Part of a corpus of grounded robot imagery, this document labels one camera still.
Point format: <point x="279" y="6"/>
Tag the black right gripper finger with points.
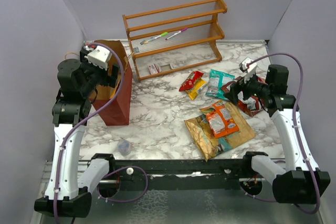
<point x="236" y="85"/>
<point x="231" y="96"/>

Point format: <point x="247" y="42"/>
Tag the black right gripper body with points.
<point x="252" y="87"/>

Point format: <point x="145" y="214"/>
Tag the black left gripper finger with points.
<point x="83" y="55"/>
<point x="113" y="75"/>

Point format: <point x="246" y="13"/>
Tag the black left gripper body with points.
<point x="95" y="76"/>

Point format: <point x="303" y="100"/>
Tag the dark red chips bag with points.
<point x="250" y="106"/>

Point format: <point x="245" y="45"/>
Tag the brown and red paper bag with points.
<point x="118" y="112"/>

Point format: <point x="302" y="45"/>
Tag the gold brown chips bag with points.
<point x="205" y="140"/>

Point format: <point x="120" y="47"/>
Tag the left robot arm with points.
<point x="69" y="194"/>

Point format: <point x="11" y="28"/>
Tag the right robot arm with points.
<point x="301" y="181"/>

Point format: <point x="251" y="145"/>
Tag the teal mint candy bag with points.
<point x="217" y="79"/>

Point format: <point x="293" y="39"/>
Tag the orange Fox's candy bag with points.
<point x="220" y="119"/>

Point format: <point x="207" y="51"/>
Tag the red white staples box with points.
<point x="154" y="69"/>

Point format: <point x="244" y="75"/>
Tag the red yellow snack packet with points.
<point x="193" y="84"/>

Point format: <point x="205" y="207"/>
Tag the wooden three-tier rack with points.
<point x="201" y="19"/>

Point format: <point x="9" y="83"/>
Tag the green capped marker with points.
<point x="153" y="38"/>

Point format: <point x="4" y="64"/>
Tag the pink capped marker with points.
<point x="176" y="33"/>

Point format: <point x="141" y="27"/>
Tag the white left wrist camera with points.
<point x="99" y="57"/>

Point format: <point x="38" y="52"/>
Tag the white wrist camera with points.
<point x="99" y="57"/>
<point x="248" y="68"/>

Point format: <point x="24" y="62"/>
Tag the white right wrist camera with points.
<point x="248" y="68"/>

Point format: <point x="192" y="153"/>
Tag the black base frame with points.
<point x="175" y="174"/>

